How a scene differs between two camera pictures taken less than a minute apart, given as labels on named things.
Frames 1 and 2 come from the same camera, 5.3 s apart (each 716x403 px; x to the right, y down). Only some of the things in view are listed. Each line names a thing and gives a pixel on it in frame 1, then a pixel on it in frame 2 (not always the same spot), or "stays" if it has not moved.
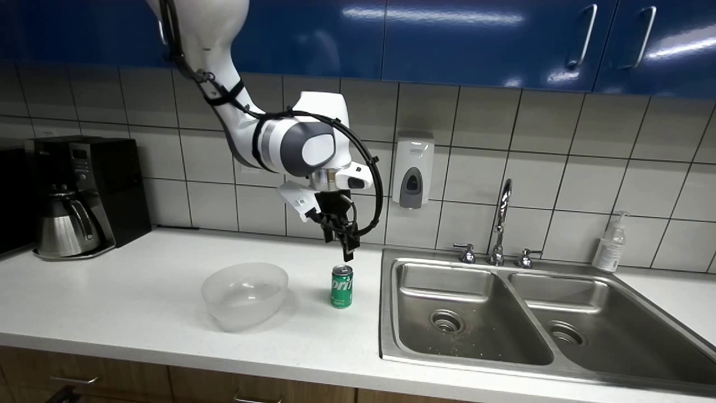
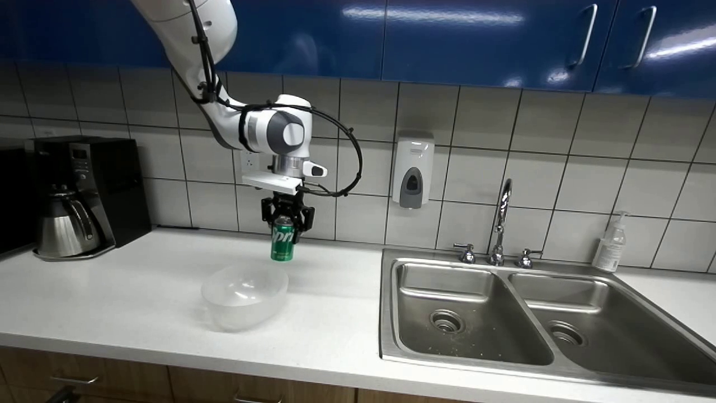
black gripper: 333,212 → 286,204
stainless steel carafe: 66,230 stays
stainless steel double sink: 559,316 stays
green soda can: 340,288 → 282,241
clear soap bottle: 612,248 stays
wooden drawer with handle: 35,375 stays
